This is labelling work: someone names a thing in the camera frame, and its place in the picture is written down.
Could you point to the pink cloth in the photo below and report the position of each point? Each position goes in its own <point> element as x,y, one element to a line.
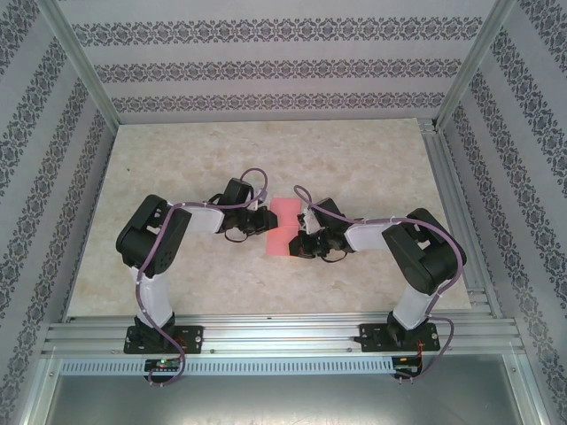
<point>283,210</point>

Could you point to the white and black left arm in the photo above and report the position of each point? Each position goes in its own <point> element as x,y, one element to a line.
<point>153,292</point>

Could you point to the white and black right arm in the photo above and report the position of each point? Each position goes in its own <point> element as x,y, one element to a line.
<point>412,310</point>

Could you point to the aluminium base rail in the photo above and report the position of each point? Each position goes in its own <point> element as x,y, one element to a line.
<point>283,336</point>

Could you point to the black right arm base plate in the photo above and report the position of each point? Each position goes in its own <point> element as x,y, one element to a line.
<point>370,338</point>

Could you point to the aluminium side rail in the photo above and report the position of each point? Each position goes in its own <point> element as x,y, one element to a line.
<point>454,199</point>

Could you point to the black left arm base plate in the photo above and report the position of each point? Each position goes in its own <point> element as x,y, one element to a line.
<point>192,338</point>

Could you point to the aluminium frame post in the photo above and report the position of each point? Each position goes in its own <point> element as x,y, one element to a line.
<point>474,66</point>
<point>82,66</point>

